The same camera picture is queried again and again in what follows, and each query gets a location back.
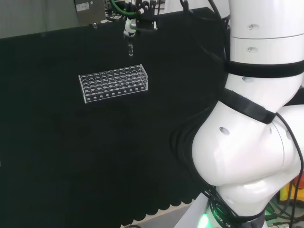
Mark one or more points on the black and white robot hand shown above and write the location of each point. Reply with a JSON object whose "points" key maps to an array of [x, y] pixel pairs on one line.
{"points": [[145, 16]]}

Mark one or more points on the clear glass test tube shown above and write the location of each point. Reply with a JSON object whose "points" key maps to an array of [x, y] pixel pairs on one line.
{"points": [[130, 49]]}

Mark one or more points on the clear acrylic test tube rack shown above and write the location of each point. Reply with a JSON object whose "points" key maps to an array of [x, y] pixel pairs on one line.
{"points": [[114, 83]]}

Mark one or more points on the grey metal box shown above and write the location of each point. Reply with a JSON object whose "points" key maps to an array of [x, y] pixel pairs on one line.
{"points": [[89, 12]]}

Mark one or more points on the black bench cloth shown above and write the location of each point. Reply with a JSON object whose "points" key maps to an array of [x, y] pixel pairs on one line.
{"points": [[95, 142]]}

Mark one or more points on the yellow stop button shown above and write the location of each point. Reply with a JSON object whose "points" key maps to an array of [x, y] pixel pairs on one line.
{"points": [[285, 192]]}

